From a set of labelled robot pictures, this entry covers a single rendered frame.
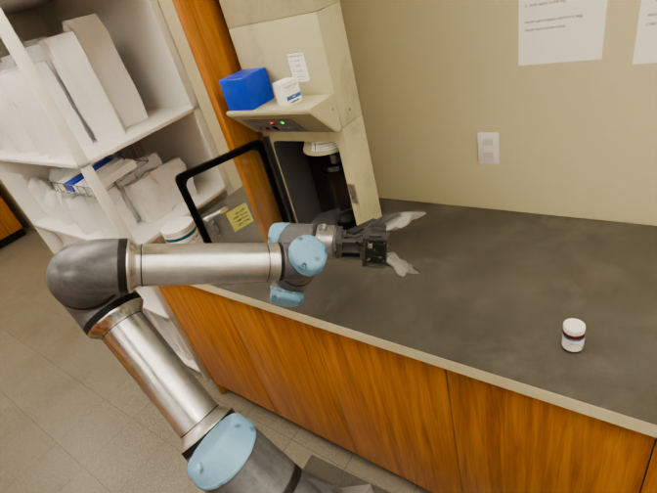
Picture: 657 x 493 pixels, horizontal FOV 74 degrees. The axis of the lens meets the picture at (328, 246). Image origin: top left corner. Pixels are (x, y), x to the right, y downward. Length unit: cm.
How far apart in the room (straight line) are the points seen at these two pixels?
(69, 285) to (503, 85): 127
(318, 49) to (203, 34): 36
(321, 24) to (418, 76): 50
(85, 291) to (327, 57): 80
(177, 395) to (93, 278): 26
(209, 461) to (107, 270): 34
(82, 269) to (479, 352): 88
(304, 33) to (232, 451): 97
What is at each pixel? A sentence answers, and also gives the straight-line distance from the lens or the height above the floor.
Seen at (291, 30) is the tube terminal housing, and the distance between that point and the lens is 127.
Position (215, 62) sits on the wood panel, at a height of 164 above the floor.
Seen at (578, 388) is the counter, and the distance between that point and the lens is 112.
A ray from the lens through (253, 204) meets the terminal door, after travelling 150.
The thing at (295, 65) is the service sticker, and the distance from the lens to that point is 129.
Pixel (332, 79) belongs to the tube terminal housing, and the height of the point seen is 154.
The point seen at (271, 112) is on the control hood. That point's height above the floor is 150.
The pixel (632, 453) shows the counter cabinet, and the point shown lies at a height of 78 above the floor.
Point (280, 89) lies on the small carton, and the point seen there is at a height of 156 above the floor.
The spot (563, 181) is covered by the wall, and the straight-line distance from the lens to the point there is 161.
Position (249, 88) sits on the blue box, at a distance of 130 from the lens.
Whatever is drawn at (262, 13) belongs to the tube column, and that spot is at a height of 173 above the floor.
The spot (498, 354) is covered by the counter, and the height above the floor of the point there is 94.
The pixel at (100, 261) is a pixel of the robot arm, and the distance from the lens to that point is 80.
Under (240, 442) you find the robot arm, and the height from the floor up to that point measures 125.
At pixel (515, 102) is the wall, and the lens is 153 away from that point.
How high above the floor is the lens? 181
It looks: 33 degrees down
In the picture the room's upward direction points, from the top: 16 degrees counter-clockwise
